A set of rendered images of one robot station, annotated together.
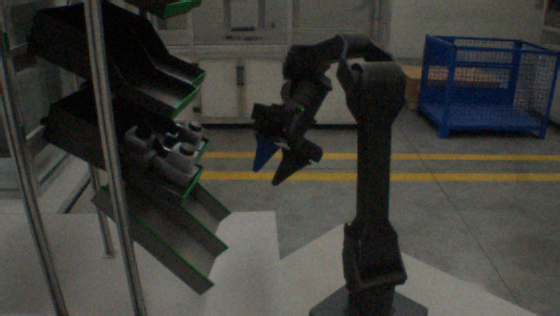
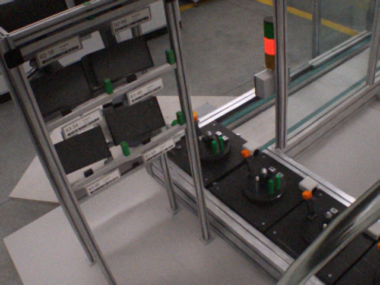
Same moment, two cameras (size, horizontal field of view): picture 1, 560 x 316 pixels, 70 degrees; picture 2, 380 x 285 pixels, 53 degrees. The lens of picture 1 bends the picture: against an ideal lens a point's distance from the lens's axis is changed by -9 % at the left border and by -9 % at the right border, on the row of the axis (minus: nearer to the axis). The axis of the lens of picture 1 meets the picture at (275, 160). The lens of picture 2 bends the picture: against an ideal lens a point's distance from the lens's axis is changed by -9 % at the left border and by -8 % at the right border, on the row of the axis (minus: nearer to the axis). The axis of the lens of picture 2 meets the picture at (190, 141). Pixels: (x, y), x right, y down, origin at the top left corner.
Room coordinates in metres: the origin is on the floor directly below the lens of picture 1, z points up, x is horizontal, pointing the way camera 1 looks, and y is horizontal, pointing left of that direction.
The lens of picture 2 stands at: (1.03, 1.13, 1.87)
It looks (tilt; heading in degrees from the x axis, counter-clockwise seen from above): 38 degrees down; 241
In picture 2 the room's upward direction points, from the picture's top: 9 degrees counter-clockwise
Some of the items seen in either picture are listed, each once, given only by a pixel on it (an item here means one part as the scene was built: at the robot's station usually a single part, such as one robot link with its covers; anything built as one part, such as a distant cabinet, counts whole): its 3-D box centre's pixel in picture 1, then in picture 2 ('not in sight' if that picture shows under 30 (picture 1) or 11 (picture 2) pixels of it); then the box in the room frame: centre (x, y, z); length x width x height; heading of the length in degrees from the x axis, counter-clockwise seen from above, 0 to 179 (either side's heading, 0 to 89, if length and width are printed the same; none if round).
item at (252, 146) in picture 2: not in sight; (251, 149); (0.36, 0.32, 0.97); 0.05 x 0.05 x 0.04; 3
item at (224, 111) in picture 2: not in sight; (240, 111); (0.19, 0.06, 0.91); 0.89 x 0.06 x 0.11; 3
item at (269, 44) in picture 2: not in sight; (272, 44); (0.26, 0.33, 1.33); 0.05 x 0.05 x 0.05
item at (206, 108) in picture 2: not in sight; (193, 122); (0.38, 0.01, 0.93); 0.21 x 0.07 x 0.06; 3
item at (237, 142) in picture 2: not in sight; (211, 152); (0.46, 0.22, 0.96); 0.24 x 0.24 x 0.02; 3
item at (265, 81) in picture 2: not in sight; (272, 56); (0.26, 0.33, 1.29); 0.12 x 0.05 x 0.25; 3
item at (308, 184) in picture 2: not in sight; (263, 178); (0.45, 0.48, 1.01); 0.24 x 0.24 x 0.13; 3
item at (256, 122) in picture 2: not in sight; (276, 127); (0.16, 0.23, 0.91); 0.84 x 0.28 x 0.10; 3
